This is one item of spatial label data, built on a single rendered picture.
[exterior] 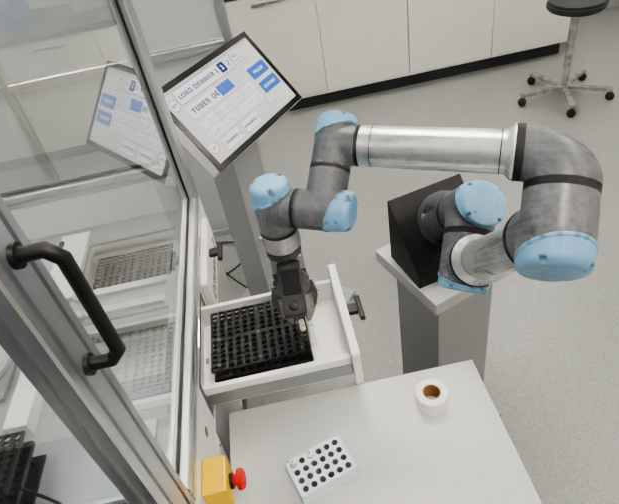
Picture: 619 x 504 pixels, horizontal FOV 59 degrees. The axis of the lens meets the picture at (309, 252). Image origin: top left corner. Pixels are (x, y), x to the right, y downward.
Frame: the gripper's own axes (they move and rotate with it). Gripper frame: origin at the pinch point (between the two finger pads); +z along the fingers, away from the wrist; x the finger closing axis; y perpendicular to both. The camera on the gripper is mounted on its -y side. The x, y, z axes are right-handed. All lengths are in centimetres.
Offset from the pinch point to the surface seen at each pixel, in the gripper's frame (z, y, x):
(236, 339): 4.2, 2.3, 15.4
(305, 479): 14.2, -28.7, 5.4
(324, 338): 10.1, 2.1, -4.4
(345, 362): 5.6, -9.6, -7.6
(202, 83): -21, 91, 16
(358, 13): 32, 294, -76
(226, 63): -22, 103, 8
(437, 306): 18.3, 11.5, -34.9
